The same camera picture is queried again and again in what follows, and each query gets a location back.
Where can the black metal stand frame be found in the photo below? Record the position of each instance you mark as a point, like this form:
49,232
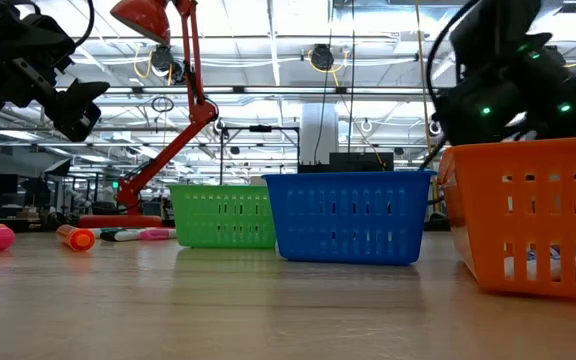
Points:
260,128

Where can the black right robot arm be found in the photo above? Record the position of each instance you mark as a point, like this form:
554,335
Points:
568,75

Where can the orange plastic basket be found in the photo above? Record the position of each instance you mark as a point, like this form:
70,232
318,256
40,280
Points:
518,160

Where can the red desk lamp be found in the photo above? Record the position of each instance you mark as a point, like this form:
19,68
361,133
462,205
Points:
200,112

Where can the green plastic basket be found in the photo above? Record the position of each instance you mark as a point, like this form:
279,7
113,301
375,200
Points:
223,191

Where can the blue plastic basket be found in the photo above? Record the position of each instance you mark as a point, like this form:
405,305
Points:
348,182

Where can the pink-capped white marker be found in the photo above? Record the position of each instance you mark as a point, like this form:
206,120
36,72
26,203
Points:
158,234

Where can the teal-capped white marker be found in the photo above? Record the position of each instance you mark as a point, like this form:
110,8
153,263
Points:
94,232

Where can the black aluminium table frame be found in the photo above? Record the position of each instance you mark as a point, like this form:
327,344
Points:
20,226

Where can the orange highlighter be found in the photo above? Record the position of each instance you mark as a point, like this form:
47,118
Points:
75,239

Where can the black-capped white marker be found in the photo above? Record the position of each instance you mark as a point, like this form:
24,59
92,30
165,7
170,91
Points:
109,235

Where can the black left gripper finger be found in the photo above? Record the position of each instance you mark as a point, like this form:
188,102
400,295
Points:
48,42
75,110

